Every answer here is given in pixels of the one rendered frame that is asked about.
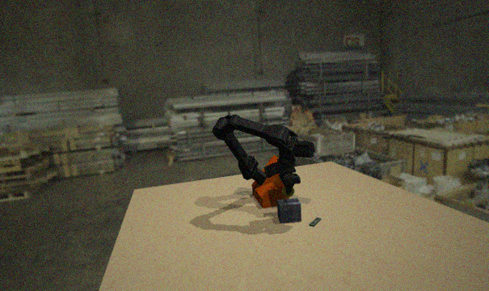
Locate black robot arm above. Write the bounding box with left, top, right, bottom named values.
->
left=212, top=115, right=315, bottom=186

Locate dark green rectangular holder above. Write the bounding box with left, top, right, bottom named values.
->
left=309, top=217, right=321, bottom=226

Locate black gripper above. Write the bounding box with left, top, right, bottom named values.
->
left=279, top=156, right=301, bottom=195

